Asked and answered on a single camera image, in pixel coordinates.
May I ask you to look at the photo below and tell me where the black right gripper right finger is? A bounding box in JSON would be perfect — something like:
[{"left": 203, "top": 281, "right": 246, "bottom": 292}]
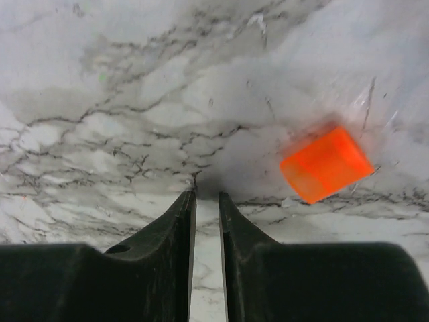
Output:
[{"left": 219, "top": 192, "right": 428, "bottom": 321}]

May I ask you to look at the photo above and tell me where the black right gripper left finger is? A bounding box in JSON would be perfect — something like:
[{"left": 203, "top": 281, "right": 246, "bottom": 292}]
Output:
[{"left": 1, "top": 191, "right": 196, "bottom": 321}]

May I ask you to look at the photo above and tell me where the orange highlighter cap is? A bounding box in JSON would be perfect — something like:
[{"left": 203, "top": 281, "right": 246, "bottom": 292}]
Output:
[{"left": 280, "top": 126, "right": 375, "bottom": 204}]

